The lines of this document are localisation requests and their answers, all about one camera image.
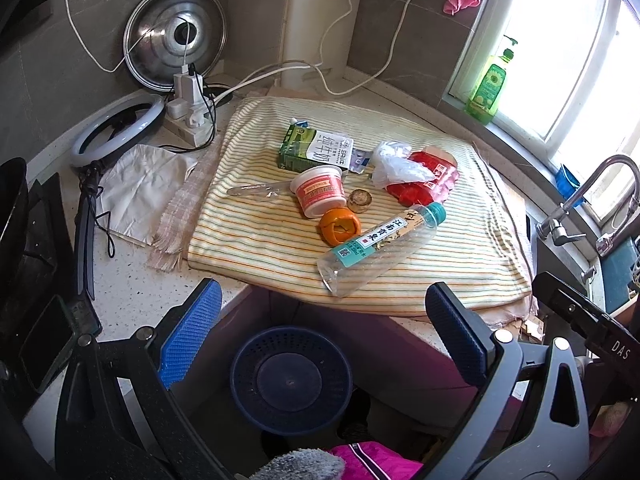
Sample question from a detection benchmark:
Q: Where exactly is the red white yogurt cup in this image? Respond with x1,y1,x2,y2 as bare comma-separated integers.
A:
290,165,346,219

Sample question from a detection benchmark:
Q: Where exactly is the blue sponge on sill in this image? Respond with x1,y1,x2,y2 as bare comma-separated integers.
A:
554,165,580,202

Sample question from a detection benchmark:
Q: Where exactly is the green white milk carton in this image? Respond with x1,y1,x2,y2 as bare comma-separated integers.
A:
277,122,354,172

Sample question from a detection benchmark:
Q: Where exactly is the striped yellow green towel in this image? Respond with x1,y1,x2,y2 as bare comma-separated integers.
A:
186,95,533,317

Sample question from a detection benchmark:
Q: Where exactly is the black ring light stand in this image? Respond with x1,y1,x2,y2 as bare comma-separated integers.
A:
72,161,117,302

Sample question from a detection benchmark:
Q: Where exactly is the steel pot lid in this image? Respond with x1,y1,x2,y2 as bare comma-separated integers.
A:
122,0,228,93

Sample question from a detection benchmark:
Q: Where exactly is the magenta fabric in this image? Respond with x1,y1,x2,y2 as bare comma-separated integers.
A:
329,441,422,480

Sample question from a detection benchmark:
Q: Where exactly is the white cloth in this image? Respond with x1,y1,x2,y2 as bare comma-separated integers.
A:
96,144,198,246

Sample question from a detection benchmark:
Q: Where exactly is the white cutting board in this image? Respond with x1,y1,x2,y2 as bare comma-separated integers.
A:
281,0,360,90

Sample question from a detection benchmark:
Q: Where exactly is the clear plastic spoon wrapper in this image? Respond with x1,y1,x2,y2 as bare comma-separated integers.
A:
227,181,292,200

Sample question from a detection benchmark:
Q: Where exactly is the crumpled white plastic bag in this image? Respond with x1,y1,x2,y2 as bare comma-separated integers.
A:
370,141,435,188

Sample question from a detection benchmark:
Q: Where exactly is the orange peel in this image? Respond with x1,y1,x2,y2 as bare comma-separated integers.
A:
318,207,361,247

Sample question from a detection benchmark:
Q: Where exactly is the white power strip with chargers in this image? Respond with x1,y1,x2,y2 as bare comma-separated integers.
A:
164,64,216,151

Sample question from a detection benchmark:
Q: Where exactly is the white cable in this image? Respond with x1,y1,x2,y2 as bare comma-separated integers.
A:
62,0,452,106

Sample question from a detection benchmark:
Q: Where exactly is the white ring light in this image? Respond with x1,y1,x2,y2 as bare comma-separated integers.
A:
70,93,165,170

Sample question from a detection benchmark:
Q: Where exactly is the pink checked fringed cloth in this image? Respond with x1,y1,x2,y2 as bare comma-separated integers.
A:
146,132,224,272

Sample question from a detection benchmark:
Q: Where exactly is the clear plastic bottle teal cap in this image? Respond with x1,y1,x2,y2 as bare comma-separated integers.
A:
317,202,447,298

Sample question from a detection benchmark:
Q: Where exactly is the blue plastic trash basket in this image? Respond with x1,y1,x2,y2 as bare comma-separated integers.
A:
230,326,352,437

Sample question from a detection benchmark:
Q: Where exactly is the red snack packaging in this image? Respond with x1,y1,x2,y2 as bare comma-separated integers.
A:
385,145,461,208

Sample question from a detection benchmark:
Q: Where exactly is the chrome kitchen faucet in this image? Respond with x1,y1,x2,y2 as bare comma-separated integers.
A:
536,154,640,259

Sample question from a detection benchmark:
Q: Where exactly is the green dish soap bottle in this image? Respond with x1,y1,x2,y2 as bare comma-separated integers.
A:
464,35,518,126

